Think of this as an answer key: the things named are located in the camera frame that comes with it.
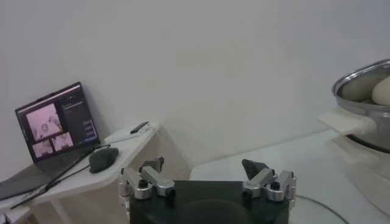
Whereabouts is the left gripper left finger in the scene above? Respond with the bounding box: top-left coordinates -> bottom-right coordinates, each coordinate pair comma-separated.
118,156 -> 177,200

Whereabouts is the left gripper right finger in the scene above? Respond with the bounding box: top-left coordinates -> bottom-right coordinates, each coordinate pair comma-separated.
241,158 -> 297,202

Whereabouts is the white steamed baozi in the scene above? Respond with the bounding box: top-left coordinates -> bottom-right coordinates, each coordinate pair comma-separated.
371,75 -> 390,107

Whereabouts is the stainless steel steamer basket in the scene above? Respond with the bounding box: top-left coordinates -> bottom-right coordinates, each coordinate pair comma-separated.
317,59 -> 390,153

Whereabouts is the black smartphone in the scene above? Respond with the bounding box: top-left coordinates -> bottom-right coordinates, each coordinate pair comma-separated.
130,121 -> 150,135

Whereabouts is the black computer mouse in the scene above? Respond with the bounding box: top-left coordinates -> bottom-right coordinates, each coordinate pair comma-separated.
88,147 -> 119,174

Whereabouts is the white side table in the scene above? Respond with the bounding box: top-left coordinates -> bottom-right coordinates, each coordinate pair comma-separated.
0,120 -> 193,224

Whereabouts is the open dark laptop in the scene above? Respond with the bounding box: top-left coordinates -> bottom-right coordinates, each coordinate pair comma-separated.
0,81 -> 101,201

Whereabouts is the cream electric cooker pot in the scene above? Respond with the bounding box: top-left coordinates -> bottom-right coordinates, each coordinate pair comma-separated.
330,133 -> 390,217

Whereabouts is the black laptop cable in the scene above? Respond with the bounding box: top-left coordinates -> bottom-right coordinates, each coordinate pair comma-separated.
10,144 -> 110,211

